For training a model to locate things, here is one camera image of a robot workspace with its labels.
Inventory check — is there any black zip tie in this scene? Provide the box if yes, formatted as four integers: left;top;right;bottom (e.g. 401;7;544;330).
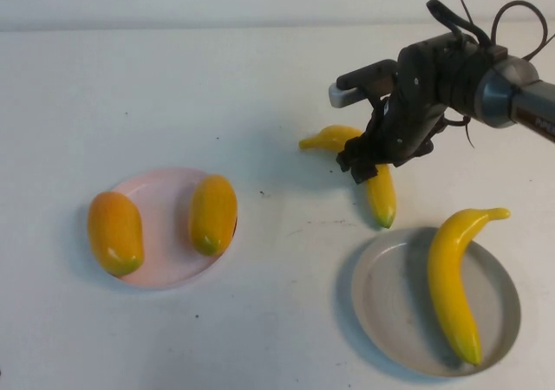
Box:
446;114;477;151
449;0;476;29

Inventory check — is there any yellow toy banana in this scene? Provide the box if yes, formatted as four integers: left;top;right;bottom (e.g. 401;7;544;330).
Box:
298;124;398;230
427;207;512;367

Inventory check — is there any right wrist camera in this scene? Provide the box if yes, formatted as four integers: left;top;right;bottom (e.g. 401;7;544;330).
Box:
328;59;399;108

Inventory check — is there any pink round plate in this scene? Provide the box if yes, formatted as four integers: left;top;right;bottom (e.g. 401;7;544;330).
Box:
103;166;238;290

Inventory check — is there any grey round plate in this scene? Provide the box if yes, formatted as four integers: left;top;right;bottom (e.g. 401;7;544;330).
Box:
349;226;521;379

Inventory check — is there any black looped cable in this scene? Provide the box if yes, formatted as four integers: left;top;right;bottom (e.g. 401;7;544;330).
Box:
492;0;548;62

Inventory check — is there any thick black cable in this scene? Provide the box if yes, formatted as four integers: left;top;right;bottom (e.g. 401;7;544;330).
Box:
426;0;493;49

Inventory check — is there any orange-yellow toy mango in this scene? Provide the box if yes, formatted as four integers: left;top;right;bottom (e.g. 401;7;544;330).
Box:
87;192;145;277
188;173;238;257

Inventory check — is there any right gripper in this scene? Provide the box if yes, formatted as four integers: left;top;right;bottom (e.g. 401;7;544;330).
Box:
336;93;447;186

